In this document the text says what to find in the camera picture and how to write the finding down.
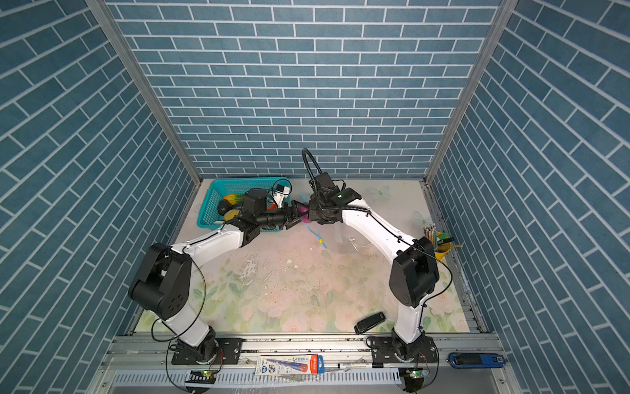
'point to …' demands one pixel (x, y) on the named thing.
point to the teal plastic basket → (217, 189)
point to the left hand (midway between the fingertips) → (309, 214)
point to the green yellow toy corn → (235, 199)
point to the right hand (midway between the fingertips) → (311, 210)
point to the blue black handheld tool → (467, 360)
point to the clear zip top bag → (340, 238)
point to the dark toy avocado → (223, 207)
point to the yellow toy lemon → (230, 213)
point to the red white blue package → (289, 364)
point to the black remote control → (369, 322)
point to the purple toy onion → (304, 219)
